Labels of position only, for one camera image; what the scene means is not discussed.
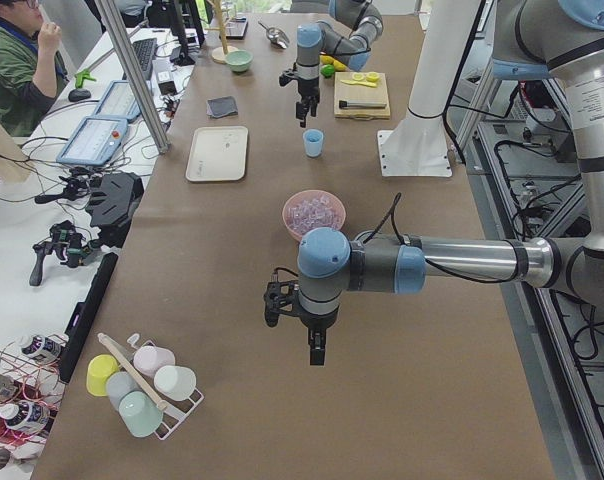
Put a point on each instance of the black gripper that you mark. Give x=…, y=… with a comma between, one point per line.
x=318, y=320
x=308, y=86

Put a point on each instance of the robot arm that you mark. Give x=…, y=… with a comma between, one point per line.
x=366, y=25
x=533, y=40

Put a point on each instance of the light blue plastic cup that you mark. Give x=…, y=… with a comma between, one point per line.
x=313, y=140

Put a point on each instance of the metal ice scoop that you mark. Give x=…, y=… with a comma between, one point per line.
x=276, y=36

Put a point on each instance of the wooden cup tree stand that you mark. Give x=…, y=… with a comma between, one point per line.
x=220, y=53

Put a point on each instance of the pink bowl of ice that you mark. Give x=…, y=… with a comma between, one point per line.
x=311, y=209

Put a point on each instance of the white plastic cup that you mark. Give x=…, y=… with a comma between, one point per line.
x=176, y=382

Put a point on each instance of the pink plastic cup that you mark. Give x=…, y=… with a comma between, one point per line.
x=148, y=359

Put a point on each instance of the mint green plastic cup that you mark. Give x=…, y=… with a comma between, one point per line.
x=140, y=414

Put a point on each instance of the grey plastic cup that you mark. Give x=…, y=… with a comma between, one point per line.
x=118, y=386

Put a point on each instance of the yellow plastic cup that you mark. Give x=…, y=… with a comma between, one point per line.
x=99, y=370

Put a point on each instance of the steel muddler black tip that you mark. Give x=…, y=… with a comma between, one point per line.
x=344, y=104

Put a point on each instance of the wooden cutting board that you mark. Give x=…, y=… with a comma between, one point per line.
x=361, y=94

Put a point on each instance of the green lime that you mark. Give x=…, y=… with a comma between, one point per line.
x=327, y=71

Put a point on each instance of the whole yellow lemon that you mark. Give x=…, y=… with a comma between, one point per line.
x=339, y=66
x=326, y=60

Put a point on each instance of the yellow plastic knife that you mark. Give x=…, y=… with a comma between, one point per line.
x=363, y=83

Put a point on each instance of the mint green bowl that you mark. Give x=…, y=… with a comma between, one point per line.
x=239, y=61

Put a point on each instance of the grey folded cloth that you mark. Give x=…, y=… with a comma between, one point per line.
x=222, y=107

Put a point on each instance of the beige rabbit tray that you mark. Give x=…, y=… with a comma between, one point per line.
x=217, y=154

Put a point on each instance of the black keyboard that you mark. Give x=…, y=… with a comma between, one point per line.
x=145, y=50

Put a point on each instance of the teach pendant far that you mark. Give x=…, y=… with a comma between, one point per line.
x=118, y=100

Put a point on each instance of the teach pendant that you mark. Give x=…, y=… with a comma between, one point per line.
x=118, y=100
x=94, y=141

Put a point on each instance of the teach pendant near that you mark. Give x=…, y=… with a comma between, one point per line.
x=94, y=141

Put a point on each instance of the black plastic housing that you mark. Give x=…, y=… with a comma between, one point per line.
x=112, y=202

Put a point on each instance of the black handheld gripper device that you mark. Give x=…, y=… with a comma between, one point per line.
x=67, y=243

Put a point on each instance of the person in green shirt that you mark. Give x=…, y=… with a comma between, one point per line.
x=32, y=70

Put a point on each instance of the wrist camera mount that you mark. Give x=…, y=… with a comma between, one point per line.
x=288, y=76
x=281, y=297

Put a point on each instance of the aluminium frame post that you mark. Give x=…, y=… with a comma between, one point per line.
x=126, y=55

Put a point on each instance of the wooden rack handle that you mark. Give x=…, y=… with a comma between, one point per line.
x=117, y=351

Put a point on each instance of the white wire cup rack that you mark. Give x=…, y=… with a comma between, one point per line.
x=178, y=411

